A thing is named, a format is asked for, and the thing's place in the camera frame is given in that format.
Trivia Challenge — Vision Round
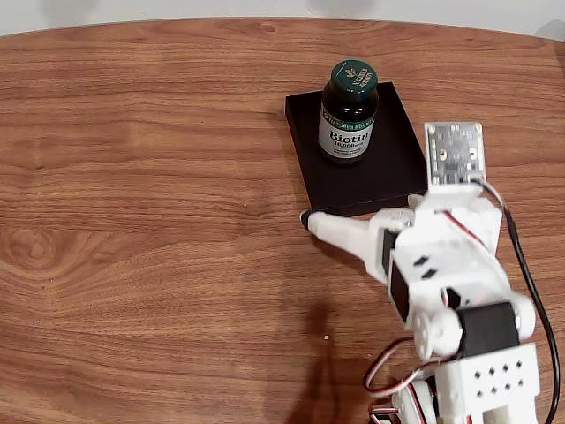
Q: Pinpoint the black shallow box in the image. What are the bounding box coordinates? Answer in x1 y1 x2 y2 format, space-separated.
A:
284 81 430 217

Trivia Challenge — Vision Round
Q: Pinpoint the red white black servo wire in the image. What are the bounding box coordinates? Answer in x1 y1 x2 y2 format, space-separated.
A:
365 337 427 424
442 210 487 249

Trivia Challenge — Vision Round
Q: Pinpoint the camera circuit board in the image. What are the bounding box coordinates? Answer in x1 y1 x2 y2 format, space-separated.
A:
424 120 488 187

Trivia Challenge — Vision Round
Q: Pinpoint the dark green pill bottle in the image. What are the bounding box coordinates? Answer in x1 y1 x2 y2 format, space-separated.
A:
318 59 380 167

